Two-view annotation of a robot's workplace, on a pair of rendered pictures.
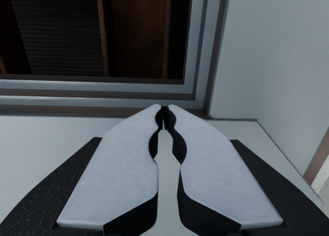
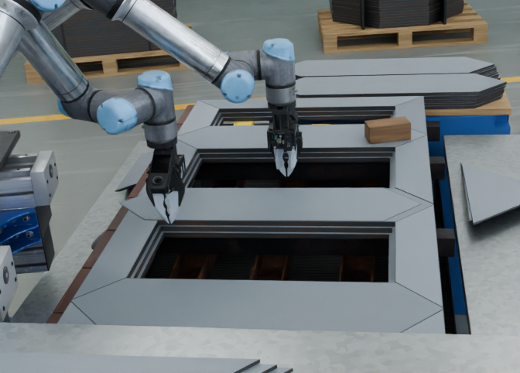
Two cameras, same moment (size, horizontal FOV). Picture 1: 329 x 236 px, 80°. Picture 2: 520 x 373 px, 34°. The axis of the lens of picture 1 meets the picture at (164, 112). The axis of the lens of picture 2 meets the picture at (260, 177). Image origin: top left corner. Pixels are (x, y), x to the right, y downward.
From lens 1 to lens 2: 192 cm
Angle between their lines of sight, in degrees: 37
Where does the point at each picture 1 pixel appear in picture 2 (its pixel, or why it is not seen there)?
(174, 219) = not seen: hidden behind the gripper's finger
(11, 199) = (227, 204)
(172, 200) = not seen: hidden behind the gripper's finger
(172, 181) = not seen: hidden behind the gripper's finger
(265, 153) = (141, 213)
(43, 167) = (210, 211)
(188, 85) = (162, 232)
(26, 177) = (218, 209)
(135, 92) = (179, 230)
